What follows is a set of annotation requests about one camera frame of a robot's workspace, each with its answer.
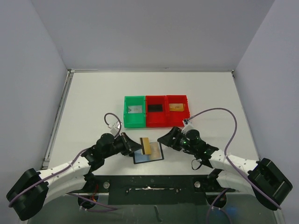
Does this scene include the silver card in bin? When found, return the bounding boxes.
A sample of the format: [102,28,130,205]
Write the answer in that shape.
[127,105,142,114]

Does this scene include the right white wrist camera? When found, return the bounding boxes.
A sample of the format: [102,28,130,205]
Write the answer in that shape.
[182,119,194,133]

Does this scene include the gold card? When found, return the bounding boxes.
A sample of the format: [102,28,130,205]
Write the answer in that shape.
[140,137,151,155]
[169,103,185,112]
[149,142,162,161]

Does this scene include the green plastic bin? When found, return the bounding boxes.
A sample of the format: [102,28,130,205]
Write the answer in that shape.
[123,96,146,128]

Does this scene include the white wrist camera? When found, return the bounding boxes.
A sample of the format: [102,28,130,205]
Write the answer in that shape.
[182,119,194,133]
[108,121,121,135]

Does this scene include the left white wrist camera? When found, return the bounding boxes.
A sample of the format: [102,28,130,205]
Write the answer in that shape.
[108,121,121,135]

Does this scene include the black leather card holder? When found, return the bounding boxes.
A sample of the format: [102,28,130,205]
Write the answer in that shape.
[133,142,164,164]

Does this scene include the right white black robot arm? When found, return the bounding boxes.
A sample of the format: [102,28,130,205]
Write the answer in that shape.
[157,127,293,210]

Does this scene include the black card in bin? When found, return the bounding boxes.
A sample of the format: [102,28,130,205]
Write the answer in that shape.
[148,104,163,112]

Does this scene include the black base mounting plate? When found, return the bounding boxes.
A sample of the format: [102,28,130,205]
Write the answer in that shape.
[73,175,224,205]

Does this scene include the red plastic bin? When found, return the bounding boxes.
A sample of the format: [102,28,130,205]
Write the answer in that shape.
[166,95,190,127]
[145,95,167,128]

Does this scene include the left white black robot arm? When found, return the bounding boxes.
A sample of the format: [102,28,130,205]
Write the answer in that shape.
[6,133,142,221]

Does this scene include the gold card in bin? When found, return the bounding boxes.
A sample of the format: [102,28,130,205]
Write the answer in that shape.
[169,103,185,112]

